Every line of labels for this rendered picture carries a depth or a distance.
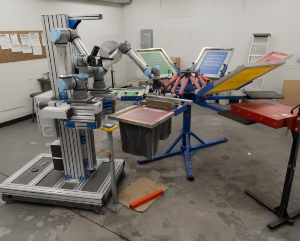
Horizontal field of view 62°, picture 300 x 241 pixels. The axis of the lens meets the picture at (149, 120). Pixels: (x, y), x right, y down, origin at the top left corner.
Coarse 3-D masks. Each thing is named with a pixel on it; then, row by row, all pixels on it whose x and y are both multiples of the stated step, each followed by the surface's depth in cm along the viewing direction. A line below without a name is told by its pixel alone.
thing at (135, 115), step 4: (140, 108) 313; (152, 108) 312; (156, 108) 312; (132, 112) 297; (136, 112) 297; (140, 112) 296; (144, 112) 296; (148, 112) 296; (124, 116) 284; (128, 116) 284; (132, 116) 284; (136, 116) 283; (140, 116) 283
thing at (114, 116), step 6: (126, 108) 302; (132, 108) 307; (114, 114) 281; (120, 114) 289; (168, 114) 277; (174, 114) 285; (120, 120) 269; (126, 120) 264; (132, 120) 260; (138, 120) 259; (156, 120) 258; (162, 120) 263; (144, 126) 252; (150, 126) 248
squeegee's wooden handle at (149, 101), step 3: (147, 99) 314; (150, 99) 312; (153, 99) 311; (147, 102) 315; (150, 102) 312; (153, 102) 310; (156, 102) 307; (159, 102) 305; (162, 102) 302; (165, 102) 300; (168, 102) 298; (171, 102) 298; (156, 105) 308; (159, 105) 306; (162, 105) 304; (165, 105) 301; (171, 105) 300
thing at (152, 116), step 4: (152, 112) 295; (156, 112) 295; (160, 112) 295; (168, 112) 294; (144, 116) 283; (148, 116) 282; (152, 116) 282; (156, 116) 282; (160, 116) 282; (140, 120) 270; (144, 120) 269; (148, 120) 269; (152, 120) 269
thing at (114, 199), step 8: (104, 128) 251; (112, 128) 251; (112, 144) 263; (112, 152) 265; (112, 160) 267; (112, 168) 270; (112, 176) 273; (112, 184) 277; (112, 192) 282; (112, 200) 292; (112, 208) 278; (120, 208) 279
